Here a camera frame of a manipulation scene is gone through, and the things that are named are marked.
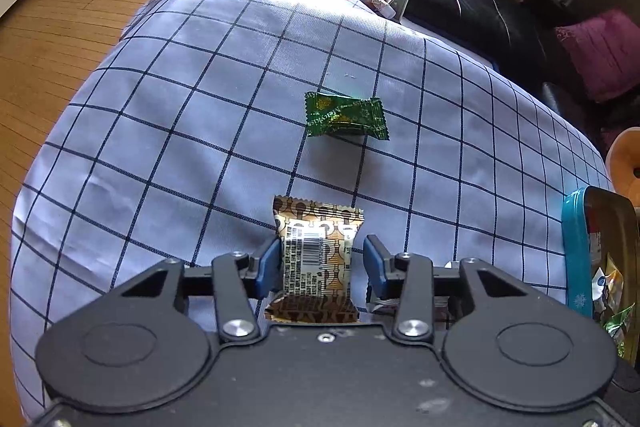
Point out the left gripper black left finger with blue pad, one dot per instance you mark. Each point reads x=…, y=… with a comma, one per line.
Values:
x=153, y=304

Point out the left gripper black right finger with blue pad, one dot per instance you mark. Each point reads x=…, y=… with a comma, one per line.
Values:
x=414, y=282

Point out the gold brown snack packet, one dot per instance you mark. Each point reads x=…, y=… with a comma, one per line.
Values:
x=316, y=250

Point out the green snack packet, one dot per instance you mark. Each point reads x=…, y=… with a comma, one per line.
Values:
x=340, y=115

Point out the teal tin box gold interior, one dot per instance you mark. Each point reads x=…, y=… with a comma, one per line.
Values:
x=601, y=246

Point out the blue checked tablecloth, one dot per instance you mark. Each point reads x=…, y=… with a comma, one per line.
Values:
x=176, y=144

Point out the orange pink donut pillow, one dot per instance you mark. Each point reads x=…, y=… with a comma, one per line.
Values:
x=623, y=163

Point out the black leather sofa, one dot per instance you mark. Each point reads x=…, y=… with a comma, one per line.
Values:
x=520, y=40

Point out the magenta cushion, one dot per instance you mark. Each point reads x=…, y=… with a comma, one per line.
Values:
x=604, y=51

